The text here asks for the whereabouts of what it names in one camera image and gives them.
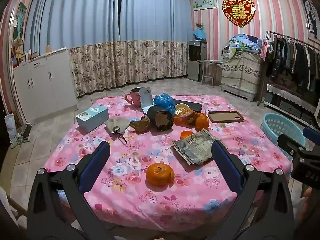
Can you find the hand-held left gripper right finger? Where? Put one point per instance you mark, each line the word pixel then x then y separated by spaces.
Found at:
pixel 226 165

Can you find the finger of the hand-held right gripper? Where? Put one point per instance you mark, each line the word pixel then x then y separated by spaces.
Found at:
pixel 291 143
pixel 312 135

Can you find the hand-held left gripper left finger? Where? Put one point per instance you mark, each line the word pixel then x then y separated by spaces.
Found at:
pixel 96 162

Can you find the light blue plastic basket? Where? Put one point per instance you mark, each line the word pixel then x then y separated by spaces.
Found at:
pixel 277 127

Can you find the silver snack wrapper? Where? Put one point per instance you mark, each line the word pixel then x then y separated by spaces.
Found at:
pixel 195 147

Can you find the small tangerine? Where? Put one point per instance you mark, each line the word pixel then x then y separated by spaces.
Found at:
pixel 186 134

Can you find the brown paper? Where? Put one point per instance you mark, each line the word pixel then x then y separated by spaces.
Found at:
pixel 140 124

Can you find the orange printed plastic bag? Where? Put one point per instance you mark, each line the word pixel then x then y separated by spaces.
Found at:
pixel 183 118

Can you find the large tangerine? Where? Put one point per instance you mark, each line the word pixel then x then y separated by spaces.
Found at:
pixel 158 173

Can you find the black paper cup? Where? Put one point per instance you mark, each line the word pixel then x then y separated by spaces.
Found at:
pixel 160 118

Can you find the white paper packet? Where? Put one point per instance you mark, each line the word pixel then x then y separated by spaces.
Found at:
pixel 146 98

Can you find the blue plastic bag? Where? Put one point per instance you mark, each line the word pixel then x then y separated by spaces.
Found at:
pixel 163 101

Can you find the person's right hand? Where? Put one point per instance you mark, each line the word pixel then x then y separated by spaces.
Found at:
pixel 308 196

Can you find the low cabinet with lace cover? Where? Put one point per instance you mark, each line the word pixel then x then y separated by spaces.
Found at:
pixel 292 100

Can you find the light blue tissue box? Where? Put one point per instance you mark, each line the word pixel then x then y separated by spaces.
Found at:
pixel 91 118

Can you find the brown phone case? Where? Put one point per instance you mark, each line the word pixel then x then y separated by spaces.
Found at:
pixel 225 116

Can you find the pink floral tablecloth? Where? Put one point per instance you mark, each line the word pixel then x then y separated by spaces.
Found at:
pixel 140 200

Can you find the black wallet case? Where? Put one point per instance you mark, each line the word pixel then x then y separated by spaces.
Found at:
pixel 195 106

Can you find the pink cup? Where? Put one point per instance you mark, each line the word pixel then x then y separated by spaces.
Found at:
pixel 135 97

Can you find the row of hanging clothes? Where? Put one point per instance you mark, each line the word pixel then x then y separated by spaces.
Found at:
pixel 297 60

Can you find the grey floor object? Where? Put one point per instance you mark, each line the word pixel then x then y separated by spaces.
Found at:
pixel 25 132

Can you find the patterned cloth covered cabinet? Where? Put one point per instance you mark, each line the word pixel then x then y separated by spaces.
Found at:
pixel 241 75

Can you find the white plastic bag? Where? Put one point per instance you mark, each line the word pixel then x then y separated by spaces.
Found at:
pixel 11 130

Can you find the white cabinet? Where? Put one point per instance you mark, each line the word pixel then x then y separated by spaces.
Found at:
pixel 45 85

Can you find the pink hanging bag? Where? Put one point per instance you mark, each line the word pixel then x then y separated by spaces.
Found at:
pixel 264 48

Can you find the metal clothes rack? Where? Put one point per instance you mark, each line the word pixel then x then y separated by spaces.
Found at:
pixel 287 35

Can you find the small metal stool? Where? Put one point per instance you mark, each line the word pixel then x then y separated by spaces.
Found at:
pixel 208 62

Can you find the grey water dispenser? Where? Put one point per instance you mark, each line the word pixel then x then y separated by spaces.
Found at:
pixel 197 60

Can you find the pile of clothes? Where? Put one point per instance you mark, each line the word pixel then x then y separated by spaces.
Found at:
pixel 243 42

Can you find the framed black white picture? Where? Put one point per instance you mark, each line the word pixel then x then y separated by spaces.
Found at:
pixel 311 17

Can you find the orange bottle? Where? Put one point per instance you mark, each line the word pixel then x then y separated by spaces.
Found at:
pixel 48 49

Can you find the blue cloth cover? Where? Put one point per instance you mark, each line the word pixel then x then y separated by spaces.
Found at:
pixel 199 35

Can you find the blue floral curtain panel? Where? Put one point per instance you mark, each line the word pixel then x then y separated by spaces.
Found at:
pixel 155 30
pixel 75 30

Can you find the small potted plant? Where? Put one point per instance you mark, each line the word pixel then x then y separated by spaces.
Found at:
pixel 199 25

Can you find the small photo frame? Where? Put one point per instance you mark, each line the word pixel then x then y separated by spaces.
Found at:
pixel 22 58

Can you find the red heart wall decoration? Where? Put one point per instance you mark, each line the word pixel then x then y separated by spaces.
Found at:
pixel 238 10

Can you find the green wall picture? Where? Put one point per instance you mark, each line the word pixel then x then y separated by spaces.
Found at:
pixel 20 21

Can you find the green white wall poster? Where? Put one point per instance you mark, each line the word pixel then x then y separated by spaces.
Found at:
pixel 204 3

